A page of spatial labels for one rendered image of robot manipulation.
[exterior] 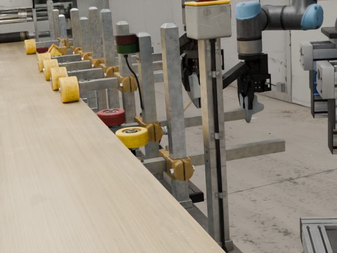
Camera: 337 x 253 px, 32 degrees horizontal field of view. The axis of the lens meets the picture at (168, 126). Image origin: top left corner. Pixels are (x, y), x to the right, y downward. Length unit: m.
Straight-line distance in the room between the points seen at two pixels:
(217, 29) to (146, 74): 0.55
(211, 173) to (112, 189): 0.23
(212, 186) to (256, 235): 1.81
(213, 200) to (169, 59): 0.37
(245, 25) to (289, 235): 1.48
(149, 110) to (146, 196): 0.66
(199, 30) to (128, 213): 0.38
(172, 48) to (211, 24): 0.29
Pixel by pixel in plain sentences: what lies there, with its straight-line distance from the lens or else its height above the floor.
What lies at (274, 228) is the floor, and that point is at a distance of 3.11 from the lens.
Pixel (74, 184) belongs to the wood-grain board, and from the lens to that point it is 1.15.
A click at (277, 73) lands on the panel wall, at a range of 6.00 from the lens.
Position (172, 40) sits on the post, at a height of 1.13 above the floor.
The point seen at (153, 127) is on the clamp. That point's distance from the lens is 1.67.
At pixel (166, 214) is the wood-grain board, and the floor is 0.90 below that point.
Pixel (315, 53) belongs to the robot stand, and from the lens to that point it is 2.23.
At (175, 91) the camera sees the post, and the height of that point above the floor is 1.00.
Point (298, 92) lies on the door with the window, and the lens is 5.75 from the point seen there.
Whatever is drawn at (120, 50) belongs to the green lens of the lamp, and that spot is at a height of 1.08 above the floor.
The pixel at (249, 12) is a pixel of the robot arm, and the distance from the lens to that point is 1.79.
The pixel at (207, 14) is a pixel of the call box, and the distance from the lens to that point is 1.15.
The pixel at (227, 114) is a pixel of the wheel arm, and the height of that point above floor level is 0.85.
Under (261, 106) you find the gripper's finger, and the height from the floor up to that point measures 0.86.
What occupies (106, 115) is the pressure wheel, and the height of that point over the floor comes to 0.91.
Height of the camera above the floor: 1.28
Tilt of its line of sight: 14 degrees down
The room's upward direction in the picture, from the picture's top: 4 degrees counter-clockwise
